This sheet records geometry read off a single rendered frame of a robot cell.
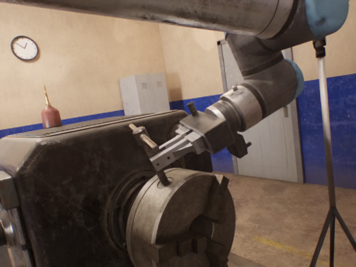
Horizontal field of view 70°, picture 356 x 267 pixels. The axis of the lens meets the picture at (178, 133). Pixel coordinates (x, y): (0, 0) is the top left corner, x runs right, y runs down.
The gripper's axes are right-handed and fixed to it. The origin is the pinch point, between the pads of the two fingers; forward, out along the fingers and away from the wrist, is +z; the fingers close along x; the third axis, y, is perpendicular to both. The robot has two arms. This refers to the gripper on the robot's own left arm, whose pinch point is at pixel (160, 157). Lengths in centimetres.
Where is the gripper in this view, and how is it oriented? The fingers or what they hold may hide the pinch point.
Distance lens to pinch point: 50.4
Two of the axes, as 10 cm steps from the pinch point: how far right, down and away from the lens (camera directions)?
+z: -8.4, 5.1, -1.8
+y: -4.3, -8.4, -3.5
